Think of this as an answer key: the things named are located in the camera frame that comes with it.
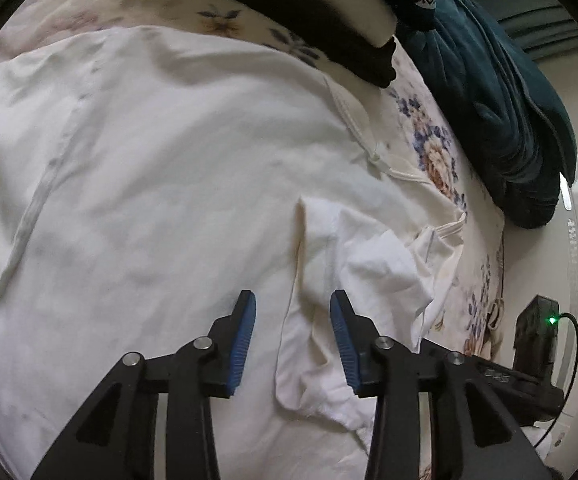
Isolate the black folded garment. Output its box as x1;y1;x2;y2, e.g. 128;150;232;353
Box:
119;0;398;89

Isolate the cream folded garment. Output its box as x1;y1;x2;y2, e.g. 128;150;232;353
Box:
261;0;398;47

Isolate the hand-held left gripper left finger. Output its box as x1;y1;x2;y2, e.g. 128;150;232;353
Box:
31;289;258;480

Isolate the white shirt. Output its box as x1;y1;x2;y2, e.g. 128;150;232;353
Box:
0;25;470;480

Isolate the teal plush blanket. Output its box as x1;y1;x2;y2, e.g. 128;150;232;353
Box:
409;0;578;231

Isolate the floral bed sheet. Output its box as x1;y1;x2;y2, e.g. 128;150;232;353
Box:
0;0;509;480

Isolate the white headboard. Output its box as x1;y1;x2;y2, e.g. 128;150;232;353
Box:
499;170;578;480

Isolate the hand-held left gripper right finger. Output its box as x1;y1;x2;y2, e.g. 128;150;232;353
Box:
329;289;554;480

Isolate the grey-green curtain with tan band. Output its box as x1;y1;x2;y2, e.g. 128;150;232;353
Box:
439;0;578;62

